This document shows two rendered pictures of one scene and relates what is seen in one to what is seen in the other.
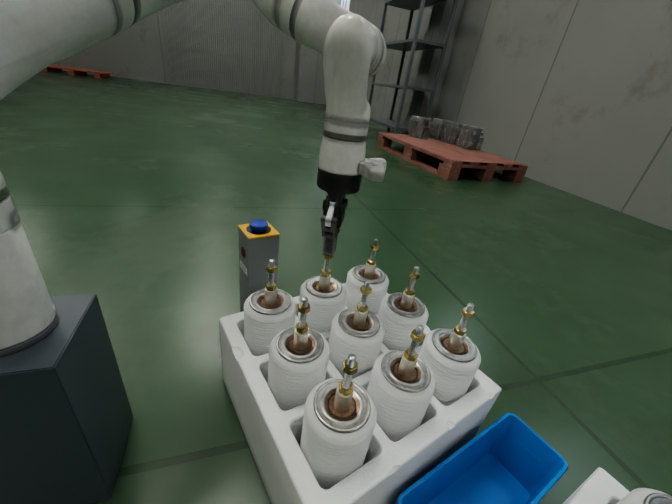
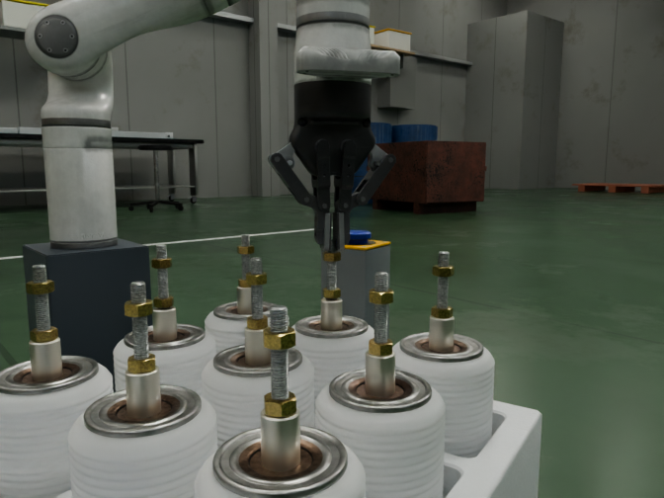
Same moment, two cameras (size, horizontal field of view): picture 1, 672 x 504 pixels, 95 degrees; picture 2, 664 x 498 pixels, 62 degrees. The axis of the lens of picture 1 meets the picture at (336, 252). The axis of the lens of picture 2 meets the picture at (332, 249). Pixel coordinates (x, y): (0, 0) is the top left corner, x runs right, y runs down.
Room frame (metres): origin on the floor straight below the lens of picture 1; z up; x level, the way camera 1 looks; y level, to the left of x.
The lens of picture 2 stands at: (0.34, -0.51, 0.42)
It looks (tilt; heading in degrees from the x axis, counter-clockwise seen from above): 8 degrees down; 71
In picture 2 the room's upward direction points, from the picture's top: straight up
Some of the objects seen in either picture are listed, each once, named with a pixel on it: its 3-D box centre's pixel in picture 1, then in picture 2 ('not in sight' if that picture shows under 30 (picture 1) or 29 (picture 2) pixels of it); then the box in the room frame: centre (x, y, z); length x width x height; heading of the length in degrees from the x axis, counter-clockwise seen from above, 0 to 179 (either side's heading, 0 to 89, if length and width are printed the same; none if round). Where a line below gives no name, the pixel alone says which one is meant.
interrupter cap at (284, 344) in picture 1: (300, 344); (165, 337); (0.36, 0.03, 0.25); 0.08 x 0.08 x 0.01
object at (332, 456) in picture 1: (333, 444); (55, 481); (0.26, -0.04, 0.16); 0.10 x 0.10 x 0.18
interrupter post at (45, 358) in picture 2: (343, 398); (45, 359); (0.26, -0.04, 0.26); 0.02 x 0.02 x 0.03
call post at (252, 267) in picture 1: (257, 287); (355, 356); (0.61, 0.18, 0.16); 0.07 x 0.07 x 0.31; 37
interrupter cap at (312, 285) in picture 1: (324, 286); (331, 327); (0.52, 0.01, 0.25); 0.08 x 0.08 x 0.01
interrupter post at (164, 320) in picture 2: (300, 338); (164, 324); (0.36, 0.03, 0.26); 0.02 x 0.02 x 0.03
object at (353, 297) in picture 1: (362, 306); (438, 440); (0.59, -0.08, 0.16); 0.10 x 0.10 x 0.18
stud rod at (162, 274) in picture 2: (302, 318); (162, 284); (0.36, 0.03, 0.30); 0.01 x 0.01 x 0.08
